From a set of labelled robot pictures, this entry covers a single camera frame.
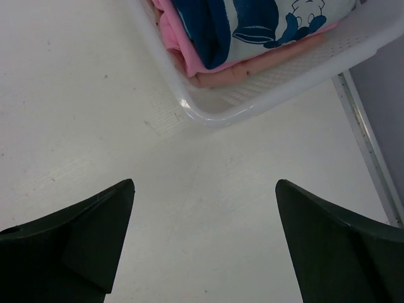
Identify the white plastic laundry basket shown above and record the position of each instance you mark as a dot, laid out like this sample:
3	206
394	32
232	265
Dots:
371	26

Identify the navy blue printed t-shirt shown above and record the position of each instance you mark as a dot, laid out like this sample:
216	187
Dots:
225	32

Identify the pink folded t-shirt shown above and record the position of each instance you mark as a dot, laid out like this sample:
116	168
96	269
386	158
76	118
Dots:
175	39

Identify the aluminium table edge rail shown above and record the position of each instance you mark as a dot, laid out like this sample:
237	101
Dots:
369	147

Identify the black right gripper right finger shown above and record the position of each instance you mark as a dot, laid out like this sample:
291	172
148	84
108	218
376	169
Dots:
337	254

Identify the peach folded t-shirt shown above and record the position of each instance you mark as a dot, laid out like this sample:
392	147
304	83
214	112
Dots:
244	69

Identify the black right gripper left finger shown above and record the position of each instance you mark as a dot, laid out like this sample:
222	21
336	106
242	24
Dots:
71	255

